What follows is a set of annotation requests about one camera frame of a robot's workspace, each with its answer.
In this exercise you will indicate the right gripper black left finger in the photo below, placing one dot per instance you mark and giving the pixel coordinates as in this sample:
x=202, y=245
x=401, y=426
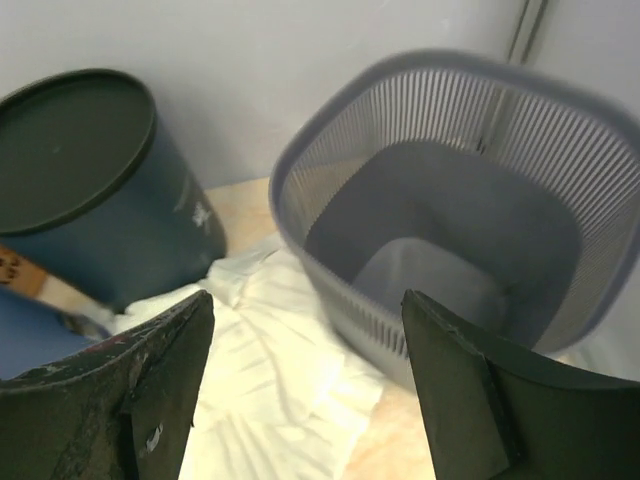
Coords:
x=121, y=409

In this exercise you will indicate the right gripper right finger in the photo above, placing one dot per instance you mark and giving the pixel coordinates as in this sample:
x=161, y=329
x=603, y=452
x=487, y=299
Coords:
x=493, y=409

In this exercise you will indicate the blue round bin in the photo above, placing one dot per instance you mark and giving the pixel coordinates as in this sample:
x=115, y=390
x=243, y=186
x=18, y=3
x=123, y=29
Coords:
x=34, y=334

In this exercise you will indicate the black round bin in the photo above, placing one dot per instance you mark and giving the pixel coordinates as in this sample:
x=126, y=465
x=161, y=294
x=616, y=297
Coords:
x=95, y=191

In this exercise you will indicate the grey mesh bin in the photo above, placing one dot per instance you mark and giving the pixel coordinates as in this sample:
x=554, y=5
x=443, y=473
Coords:
x=509, y=197

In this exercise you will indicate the white crumpled cloth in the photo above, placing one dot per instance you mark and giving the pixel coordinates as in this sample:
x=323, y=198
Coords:
x=282, y=397

